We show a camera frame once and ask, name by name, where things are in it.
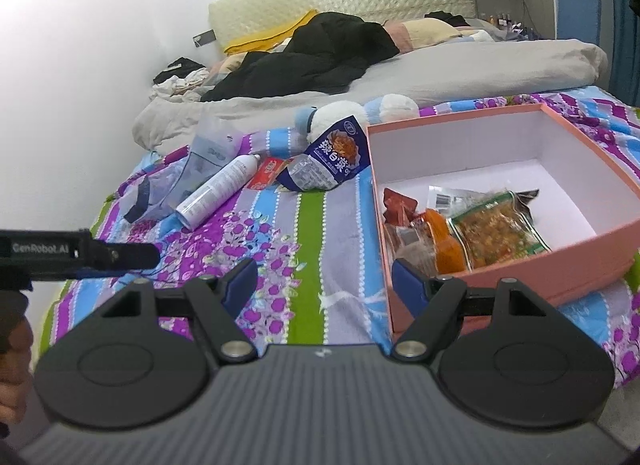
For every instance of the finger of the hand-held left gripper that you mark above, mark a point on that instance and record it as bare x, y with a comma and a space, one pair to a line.
125, 255

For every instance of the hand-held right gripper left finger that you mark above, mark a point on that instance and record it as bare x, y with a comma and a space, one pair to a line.
240, 287

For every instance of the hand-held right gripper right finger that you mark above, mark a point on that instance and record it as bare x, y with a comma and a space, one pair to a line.
407, 279

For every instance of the orange snack packet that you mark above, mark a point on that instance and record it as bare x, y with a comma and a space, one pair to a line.
440, 240

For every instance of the reddish brown snack packet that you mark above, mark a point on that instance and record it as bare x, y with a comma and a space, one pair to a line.
397, 205

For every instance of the clear barcode snack packet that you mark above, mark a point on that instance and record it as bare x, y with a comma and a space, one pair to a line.
447, 197

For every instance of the green-edged snack packet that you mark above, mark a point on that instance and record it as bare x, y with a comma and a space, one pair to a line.
500, 232

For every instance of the red and white biscuit packet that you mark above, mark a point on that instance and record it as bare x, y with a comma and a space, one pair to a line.
267, 172

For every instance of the pink cardboard box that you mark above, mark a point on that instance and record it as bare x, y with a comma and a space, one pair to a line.
500, 170

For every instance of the blue snack bag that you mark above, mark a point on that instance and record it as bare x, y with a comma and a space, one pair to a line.
330, 155

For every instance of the person's left hand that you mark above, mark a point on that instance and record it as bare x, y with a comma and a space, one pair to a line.
12, 395

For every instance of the purple floral printed bedsheet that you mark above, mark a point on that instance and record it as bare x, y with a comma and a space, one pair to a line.
325, 245

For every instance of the white spray can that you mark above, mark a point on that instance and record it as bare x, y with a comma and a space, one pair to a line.
215, 190

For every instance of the clear plastic bag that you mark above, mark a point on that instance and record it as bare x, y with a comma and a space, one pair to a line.
200, 155

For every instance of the white and blue plush toy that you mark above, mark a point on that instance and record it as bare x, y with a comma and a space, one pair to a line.
340, 115

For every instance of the pile of clothes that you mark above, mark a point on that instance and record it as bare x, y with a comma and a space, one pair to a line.
177, 77

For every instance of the pastel patterned pillow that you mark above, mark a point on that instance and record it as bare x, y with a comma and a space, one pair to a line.
227, 65

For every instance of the grey duvet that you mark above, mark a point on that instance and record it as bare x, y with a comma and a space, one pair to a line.
475, 70

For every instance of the black jacket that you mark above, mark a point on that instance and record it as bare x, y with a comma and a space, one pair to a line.
320, 55

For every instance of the beige pillow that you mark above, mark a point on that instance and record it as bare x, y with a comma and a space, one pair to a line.
430, 32

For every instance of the yellow pillow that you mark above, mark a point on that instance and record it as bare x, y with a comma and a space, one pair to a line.
265, 37

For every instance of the black cloth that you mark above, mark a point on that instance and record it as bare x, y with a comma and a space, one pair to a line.
447, 19

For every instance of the group of small bottles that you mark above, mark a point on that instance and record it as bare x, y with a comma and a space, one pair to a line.
510, 25

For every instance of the blue curtain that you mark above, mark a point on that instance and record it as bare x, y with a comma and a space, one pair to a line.
625, 35

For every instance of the grey wall socket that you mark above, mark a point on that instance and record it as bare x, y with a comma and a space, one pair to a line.
204, 38

